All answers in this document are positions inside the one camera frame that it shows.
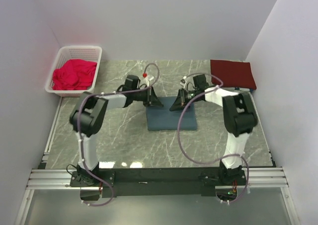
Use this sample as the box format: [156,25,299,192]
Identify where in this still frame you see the crumpled pink-red t-shirt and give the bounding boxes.
[52,59,97,90]

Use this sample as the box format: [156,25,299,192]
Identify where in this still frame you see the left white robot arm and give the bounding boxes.
[70,73,163,186]

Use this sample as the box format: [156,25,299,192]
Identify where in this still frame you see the folded white blue t-shirt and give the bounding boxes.
[234,87,254,93]

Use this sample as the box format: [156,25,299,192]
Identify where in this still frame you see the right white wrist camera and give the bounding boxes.
[180,75,189,90]

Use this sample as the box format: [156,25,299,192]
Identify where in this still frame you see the white plastic laundry basket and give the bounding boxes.
[45,46,102,97]

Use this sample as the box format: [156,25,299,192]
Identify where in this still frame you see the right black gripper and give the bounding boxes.
[170,88,201,112]

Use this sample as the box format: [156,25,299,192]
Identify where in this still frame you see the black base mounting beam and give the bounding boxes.
[70,167,246,198]

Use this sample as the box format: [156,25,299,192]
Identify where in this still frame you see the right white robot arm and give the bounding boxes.
[169,73,258,185]

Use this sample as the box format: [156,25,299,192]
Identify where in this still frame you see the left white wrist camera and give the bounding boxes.
[143,73,154,87]

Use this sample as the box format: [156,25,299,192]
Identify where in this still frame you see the aluminium rail frame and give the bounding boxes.
[27,97,300,225]

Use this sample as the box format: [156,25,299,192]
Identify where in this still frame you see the blue-grey t-shirt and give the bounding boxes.
[146,97,198,131]

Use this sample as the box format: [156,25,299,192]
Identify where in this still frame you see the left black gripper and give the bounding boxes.
[132,86,163,108]

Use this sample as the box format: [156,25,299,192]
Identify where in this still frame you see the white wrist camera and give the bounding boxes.
[180,75,189,90]
[143,73,154,87]

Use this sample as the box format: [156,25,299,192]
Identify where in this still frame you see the folded dark red t-shirt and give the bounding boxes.
[210,60,257,90]

